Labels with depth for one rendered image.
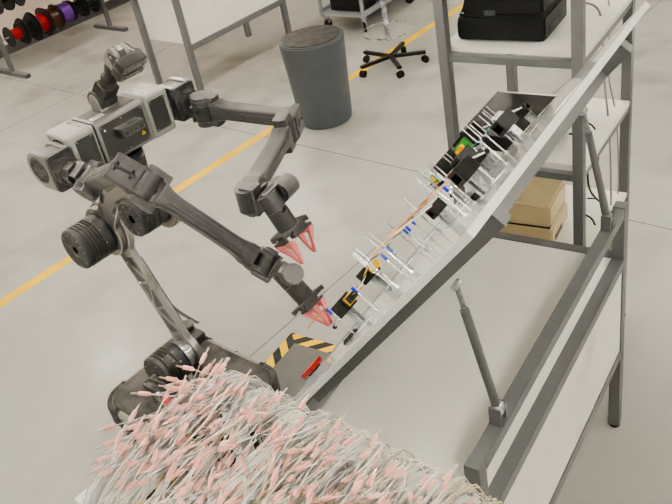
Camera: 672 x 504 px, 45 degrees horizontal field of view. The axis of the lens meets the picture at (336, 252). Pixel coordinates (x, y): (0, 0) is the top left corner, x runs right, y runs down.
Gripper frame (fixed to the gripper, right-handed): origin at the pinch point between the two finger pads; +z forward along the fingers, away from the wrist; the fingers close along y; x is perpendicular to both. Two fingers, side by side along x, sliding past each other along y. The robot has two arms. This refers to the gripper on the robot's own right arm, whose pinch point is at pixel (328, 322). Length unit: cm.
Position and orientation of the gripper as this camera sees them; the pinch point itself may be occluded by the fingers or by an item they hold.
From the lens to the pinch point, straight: 226.1
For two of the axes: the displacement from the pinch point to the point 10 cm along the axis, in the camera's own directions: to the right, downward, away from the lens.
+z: 6.8, 7.3, 0.8
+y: 5.6, -5.9, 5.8
